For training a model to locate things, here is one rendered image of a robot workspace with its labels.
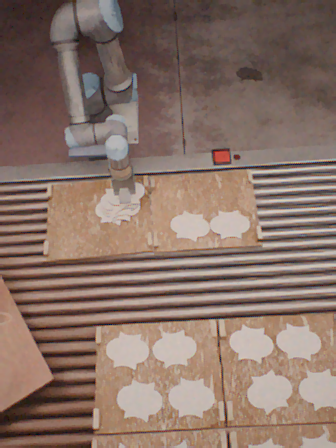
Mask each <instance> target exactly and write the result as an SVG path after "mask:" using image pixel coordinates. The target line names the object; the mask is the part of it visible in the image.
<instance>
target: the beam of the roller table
mask: <svg viewBox="0 0 336 448"><path fill-rule="evenodd" d="M236 154H238V155H240V156H241V158H240V159H239V160H235V159H234V158H233V156H234V155H236ZM231 158H232V164H229V165H213V157H212V153H205V154H189V155H174V156H157V157H141V158H130V162H131V164H132V165H133V172H134V176H150V175H165V174H181V173H197V172H213V170H229V169H245V168H261V167H276V166H293V165H308V164H324V163H336V144H330V145H315V146H299V148H284V149H268V150H251V151H236V152H231ZM108 165H109V161H108V160H95V161H78V162H62V163H47V164H31V165H16V166H0V185H6V184H22V183H38V182H54V181H70V180H86V179H102V178H110V175H109V174H108Z"/></svg>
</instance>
